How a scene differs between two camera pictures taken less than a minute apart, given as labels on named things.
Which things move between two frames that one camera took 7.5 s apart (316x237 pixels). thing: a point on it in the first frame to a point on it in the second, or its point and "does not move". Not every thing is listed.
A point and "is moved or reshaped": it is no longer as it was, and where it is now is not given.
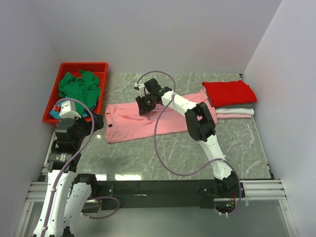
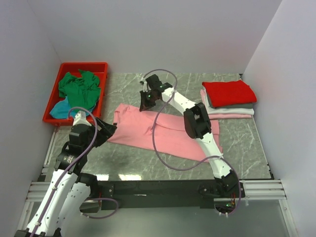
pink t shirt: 123,122 is moved or reshaped
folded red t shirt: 220,93 does not move
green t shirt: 85,89 does not move
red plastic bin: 100,69 does not move
